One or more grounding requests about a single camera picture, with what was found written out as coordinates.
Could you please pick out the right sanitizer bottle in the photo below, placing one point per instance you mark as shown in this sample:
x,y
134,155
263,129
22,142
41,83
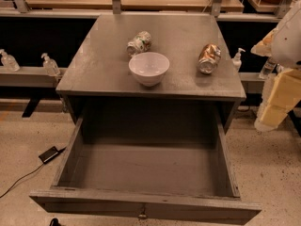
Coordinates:
x,y
236,60

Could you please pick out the white bowl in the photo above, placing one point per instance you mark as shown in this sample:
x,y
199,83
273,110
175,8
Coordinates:
x,y
149,68

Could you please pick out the clear water bottle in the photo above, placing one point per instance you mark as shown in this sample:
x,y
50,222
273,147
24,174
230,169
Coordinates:
x,y
267,68

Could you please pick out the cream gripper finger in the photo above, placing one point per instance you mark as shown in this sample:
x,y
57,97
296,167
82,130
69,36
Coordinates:
x,y
280,95
265,47

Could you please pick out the black power adapter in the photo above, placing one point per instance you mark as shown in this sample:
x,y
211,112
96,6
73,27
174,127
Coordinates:
x,y
48,155

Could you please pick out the grey cabinet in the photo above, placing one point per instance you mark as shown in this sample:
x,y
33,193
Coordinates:
x,y
101,64

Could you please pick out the sanitizer bottle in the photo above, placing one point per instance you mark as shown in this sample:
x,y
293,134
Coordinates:
x,y
9,62
236,60
50,65

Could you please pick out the far left sanitizer bottle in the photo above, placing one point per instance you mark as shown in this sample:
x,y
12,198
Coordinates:
x,y
9,62

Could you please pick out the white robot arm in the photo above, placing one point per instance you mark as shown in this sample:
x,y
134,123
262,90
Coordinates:
x,y
287,48

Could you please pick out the crushed orange soda can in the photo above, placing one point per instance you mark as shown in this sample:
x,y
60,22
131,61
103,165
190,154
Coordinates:
x,y
209,58

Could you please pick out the open grey top drawer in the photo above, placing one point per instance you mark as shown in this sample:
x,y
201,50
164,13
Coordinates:
x,y
148,158

